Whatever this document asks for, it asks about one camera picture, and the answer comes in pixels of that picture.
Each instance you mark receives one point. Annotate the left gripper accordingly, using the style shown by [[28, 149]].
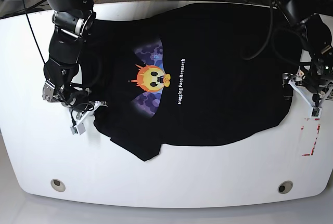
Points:
[[313, 96]]

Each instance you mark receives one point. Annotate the right table cable grommet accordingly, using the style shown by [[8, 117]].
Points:
[[285, 187]]

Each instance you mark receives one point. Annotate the black graphic T-shirt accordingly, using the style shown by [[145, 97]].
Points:
[[180, 77]]

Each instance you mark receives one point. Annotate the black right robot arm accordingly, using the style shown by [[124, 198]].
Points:
[[72, 21]]

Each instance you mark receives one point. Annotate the table cable grommet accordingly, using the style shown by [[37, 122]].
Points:
[[285, 187], [58, 185]]

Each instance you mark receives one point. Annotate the left table cable grommet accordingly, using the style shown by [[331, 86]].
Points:
[[58, 185]]

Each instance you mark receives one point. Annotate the red tape rectangle marking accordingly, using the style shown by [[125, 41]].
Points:
[[309, 136]]

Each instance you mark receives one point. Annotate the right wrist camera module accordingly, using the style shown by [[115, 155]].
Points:
[[78, 129]]

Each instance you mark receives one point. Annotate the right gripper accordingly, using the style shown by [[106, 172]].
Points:
[[79, 102]]

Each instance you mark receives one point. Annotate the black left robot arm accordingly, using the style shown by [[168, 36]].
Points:
[[315, 37]]

